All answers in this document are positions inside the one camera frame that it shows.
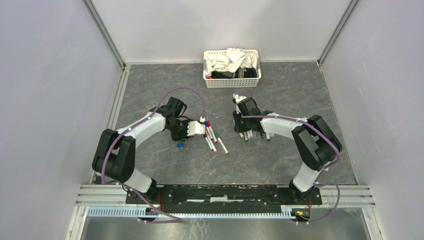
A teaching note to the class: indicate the black printed cloth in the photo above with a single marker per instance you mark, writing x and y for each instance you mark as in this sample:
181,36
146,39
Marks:
240,73

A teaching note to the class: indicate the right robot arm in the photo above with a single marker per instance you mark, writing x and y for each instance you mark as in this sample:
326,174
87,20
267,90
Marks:
316,143

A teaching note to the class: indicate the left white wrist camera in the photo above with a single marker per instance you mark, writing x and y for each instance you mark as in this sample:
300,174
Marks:
195,128

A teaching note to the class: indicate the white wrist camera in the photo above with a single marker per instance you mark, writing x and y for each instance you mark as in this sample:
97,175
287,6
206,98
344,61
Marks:
237,99
195,128

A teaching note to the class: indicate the orange tip white marker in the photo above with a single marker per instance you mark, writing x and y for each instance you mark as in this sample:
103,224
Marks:
209,142

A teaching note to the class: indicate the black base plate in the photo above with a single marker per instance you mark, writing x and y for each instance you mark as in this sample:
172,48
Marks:
230,198

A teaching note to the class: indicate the white crumpled cloth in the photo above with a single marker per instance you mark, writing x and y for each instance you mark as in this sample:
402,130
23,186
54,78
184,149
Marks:
229,60

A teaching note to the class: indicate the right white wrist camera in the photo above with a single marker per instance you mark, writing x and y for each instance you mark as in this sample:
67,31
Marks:
237,99

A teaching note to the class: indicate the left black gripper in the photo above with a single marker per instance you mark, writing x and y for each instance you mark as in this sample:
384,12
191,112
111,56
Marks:
183,137

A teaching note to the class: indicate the white plastic basket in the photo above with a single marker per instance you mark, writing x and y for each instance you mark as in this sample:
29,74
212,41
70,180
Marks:
234,82

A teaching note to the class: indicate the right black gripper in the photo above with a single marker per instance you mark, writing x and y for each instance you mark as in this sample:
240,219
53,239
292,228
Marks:
238,128

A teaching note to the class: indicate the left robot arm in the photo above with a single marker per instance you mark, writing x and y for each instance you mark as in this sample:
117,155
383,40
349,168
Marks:
116,149

